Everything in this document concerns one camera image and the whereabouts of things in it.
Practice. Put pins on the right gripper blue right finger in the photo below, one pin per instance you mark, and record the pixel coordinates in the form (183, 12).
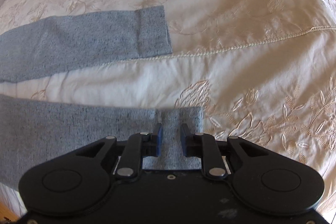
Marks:
(191, 143)

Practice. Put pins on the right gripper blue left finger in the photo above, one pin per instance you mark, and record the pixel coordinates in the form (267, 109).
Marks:
(152, 142)

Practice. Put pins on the grey blue speckled pants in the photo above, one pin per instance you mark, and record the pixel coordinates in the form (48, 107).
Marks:
(33, 132)

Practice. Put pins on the cream embroidered bedspread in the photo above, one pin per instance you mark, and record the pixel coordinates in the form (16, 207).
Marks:
(263, 70)

